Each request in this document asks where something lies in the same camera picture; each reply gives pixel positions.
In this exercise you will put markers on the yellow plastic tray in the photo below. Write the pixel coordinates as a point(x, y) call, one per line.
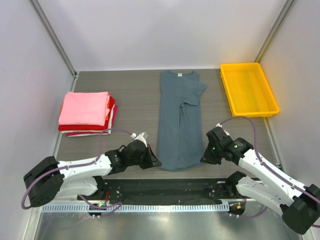
point(247, 90)

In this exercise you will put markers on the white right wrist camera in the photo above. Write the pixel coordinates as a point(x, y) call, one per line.
point(222, 126)

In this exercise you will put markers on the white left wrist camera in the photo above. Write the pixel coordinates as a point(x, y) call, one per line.
point(140, 137)

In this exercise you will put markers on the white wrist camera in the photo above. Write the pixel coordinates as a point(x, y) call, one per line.
point(222, 126)
point(140, 137)

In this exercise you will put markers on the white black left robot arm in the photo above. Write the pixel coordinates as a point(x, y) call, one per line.
point(51, 179)

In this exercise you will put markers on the left aluminium corner post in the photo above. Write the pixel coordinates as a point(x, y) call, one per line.
point(52, 35)

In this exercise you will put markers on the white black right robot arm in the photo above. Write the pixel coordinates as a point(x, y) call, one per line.
point(297, 204)

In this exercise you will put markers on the aluminium corner post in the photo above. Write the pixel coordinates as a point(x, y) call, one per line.
point(280, 19)
point(52, 35)

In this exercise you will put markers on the aluminium frame rail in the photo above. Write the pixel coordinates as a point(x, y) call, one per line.
point(41, 202)

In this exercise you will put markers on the blue-grey t-shirt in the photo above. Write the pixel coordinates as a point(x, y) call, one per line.
point(180, 140)

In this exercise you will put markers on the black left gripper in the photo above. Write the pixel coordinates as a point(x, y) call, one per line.
point(152, 161)

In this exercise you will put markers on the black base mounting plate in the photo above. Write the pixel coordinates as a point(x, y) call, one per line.
point(124, 189)

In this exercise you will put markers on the red folded t-shirt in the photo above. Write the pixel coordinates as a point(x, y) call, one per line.
point(84, 127)

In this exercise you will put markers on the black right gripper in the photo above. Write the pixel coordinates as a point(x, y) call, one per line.
point(210, 155)

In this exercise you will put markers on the right aluminium corner post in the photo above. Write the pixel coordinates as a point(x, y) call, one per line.
point(280, 19)

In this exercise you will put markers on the slotted grey cable duct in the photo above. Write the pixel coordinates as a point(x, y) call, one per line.
point(85, 208)

